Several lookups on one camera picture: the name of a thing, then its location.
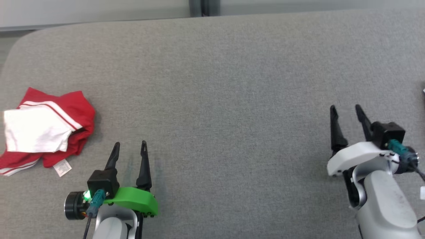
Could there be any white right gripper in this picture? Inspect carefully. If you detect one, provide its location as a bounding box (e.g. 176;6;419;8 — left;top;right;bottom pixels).
327;104;399;177

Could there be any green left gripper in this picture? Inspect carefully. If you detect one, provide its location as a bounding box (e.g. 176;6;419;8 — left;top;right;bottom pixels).
103;140;159;218

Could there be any red and white garment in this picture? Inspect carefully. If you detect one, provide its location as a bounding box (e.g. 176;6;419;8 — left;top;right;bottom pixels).
0;87;96;177

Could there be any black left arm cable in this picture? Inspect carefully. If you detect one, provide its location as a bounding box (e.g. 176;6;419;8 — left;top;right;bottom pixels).
82;189;107;239

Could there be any grey aluminium post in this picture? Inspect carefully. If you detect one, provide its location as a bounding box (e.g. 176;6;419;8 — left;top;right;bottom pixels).
189;0;221;17

